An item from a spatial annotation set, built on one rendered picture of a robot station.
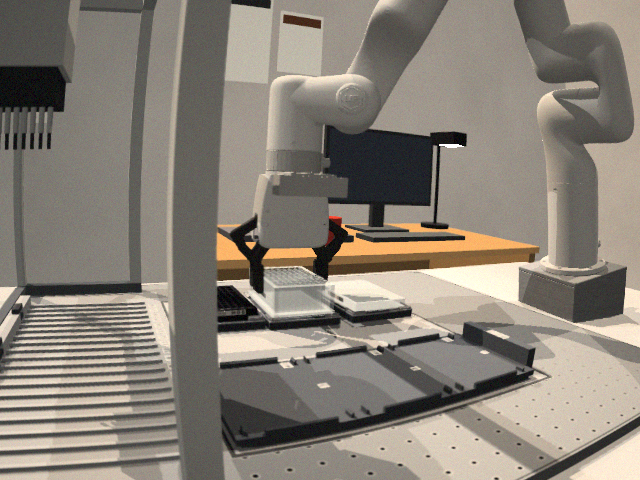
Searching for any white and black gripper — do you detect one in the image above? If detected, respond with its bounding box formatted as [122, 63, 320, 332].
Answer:
[230, 171, 348, 294]

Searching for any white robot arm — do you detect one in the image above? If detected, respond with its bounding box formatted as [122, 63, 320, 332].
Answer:
[266, 0, 634, 276]

